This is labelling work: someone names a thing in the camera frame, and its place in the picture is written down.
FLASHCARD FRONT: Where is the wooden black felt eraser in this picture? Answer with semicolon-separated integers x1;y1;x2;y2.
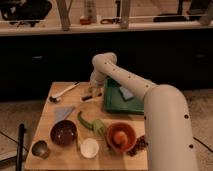
81;93;102;101

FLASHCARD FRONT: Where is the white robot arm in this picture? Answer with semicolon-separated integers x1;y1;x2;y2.
90;52;199;171

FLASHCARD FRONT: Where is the purple bowl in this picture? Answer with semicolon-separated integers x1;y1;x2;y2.
50;120;77;147

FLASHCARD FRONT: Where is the orange bowl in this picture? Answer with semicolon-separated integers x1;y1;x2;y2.
106;122;136;153

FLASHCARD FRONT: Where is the white small bowl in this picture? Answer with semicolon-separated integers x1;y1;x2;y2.
80;138;99;159

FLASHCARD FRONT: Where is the green plastic tray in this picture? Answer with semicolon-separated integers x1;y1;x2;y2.
103;78;144;115

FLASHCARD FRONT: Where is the green chili pepper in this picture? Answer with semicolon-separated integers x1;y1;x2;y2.
77;111;93;130

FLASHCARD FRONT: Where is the light green leafy vegetable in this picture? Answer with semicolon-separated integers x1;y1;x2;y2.
92;119;107;137

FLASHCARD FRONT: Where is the grey triangular cloth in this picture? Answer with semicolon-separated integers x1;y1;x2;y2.
55;106;74;122

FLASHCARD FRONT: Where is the orange fruit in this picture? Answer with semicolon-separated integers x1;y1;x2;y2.
113;131;127;145

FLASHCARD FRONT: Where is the red object on ledge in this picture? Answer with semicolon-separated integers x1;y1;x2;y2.
79;16;92;25

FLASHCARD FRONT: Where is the small metal cup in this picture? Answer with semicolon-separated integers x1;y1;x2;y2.
32;140;50;159

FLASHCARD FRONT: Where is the white bottle on ledge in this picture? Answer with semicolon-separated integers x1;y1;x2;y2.
84;0;97;23

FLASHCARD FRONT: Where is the black pole at left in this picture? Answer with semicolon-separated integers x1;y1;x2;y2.
15;124;25;171

